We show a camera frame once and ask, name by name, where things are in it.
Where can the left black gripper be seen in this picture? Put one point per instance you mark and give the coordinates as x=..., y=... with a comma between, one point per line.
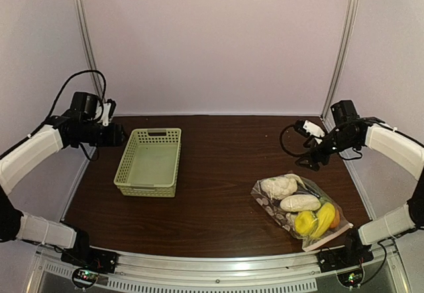
x=116, y=135

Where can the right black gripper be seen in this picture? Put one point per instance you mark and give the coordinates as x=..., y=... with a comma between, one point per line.
x=316, y=152

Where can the clear zip top bag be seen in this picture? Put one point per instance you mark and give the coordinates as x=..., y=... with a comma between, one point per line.
x=286, y=220

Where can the green plastic basket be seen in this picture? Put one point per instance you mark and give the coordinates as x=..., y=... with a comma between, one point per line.
x=149, y=164

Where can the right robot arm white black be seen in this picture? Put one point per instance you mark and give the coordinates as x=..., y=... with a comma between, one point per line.
x=407, y=153

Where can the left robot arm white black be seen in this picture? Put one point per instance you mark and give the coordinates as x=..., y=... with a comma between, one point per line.
x=46, y=140

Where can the white fake cauliflower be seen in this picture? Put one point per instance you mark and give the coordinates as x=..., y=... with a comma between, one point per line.
x=278, y=188

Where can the white fake potato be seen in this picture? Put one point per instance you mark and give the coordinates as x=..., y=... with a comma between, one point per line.
x=300, y=202

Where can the yellow fake banana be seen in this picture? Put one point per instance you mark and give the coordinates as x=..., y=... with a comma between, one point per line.
x=325, y=218

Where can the yellow fake pepper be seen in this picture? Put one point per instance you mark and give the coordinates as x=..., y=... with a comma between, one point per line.
x=305, y=223

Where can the orange fake fruit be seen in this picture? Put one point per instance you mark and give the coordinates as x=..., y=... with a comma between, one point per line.
x=336, y=221

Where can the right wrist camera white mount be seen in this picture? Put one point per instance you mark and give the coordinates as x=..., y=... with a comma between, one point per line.
x=307, y=129

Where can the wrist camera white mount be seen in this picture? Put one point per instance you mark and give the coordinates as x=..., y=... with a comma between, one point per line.
x=307, y=129
x=104, y=112

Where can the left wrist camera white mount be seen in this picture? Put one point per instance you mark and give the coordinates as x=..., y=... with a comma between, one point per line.
x=104, y=112

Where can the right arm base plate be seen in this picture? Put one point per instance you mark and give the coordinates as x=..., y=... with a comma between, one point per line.
x=340, y=258

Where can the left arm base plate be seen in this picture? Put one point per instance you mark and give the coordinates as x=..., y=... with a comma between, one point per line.
x=98, y=260

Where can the left aluminium frame post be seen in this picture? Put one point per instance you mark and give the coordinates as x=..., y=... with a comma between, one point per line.
x=84, y=33

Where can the aluminium frame post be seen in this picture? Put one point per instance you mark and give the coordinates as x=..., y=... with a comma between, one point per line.
x=351, y=13
x=84, y=33

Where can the aluminium front rail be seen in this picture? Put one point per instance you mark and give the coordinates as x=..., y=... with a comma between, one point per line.
x=317, y=271

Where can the right aluminium frame post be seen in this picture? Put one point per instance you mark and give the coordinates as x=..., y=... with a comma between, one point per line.
x=351, y=13

